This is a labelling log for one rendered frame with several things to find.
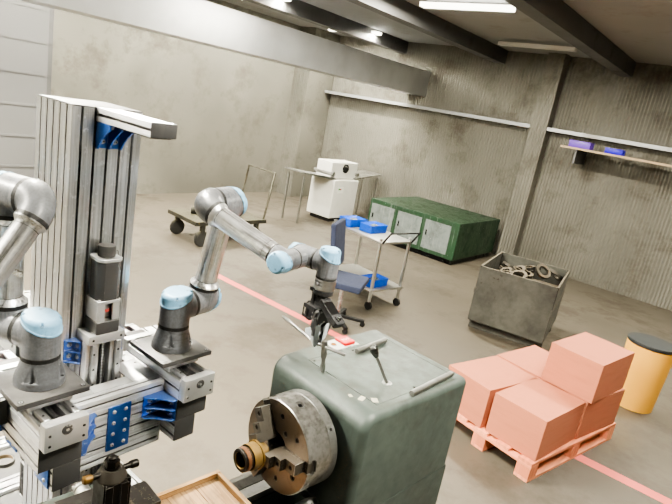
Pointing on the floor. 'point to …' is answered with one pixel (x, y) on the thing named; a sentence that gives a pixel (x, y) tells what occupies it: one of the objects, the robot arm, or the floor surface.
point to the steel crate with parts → (517, 298)
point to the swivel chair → (345, 273)
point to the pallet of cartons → (544, 400)
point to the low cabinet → (436, 228)
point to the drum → (646, 371)
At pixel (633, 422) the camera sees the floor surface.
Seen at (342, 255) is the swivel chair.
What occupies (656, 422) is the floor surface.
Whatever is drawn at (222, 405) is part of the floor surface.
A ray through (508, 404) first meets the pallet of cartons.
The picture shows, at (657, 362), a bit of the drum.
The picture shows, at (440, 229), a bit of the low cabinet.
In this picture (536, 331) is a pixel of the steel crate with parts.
